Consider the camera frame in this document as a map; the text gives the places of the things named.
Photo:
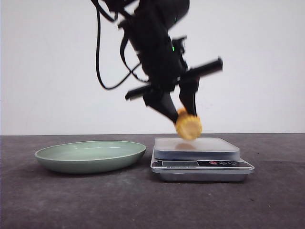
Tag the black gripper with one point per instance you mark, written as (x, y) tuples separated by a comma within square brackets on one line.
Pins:
[(162, 62)]

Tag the yellow corn cob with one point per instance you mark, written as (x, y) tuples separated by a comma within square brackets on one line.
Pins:
[(188, 126)]

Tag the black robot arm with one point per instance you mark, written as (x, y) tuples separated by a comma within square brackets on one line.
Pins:
[(170, 11)]

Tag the silver kitchen scale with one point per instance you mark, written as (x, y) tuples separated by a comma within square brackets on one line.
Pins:
[(206, 159)]

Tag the pale green plate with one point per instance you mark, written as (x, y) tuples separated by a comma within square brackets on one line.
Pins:
[(90, 156)]

